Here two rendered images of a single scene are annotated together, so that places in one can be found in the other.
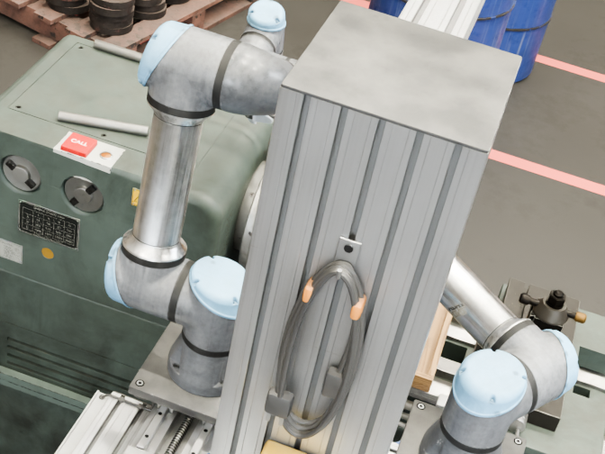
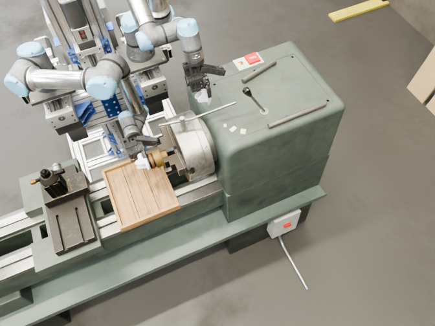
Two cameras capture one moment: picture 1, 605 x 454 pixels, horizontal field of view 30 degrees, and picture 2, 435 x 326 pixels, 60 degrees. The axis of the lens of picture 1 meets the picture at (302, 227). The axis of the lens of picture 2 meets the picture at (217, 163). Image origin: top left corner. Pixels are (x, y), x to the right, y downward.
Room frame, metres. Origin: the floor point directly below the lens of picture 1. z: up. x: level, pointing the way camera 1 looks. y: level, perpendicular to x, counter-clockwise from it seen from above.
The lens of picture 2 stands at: (3.10, -0.36, 2.55)
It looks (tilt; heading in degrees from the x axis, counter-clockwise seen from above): 57 degrees down; 151
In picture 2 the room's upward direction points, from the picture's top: 5 degrees counter-clockwise
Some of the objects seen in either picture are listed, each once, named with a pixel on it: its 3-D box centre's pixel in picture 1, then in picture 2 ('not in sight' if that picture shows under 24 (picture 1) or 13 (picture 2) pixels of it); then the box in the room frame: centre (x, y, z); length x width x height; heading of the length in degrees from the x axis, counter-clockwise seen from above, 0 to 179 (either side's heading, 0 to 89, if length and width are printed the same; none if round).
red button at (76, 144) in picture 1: (78, 146); (252, 59); (1.98, 0.51, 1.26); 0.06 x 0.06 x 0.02; 81
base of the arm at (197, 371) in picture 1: (211, 349); (138, 46); (1.51, 0.12, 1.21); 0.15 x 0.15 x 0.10
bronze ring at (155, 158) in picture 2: not in sight; (157, 158); (2.10, -0.12, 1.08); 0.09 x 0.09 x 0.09; 81
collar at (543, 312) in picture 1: (552, 308); (47, 176); (1.94, -0.58, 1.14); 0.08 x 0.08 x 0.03
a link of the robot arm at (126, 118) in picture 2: not in sight; (127, 123); (1.83, -0.14, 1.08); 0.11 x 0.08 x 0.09; 169
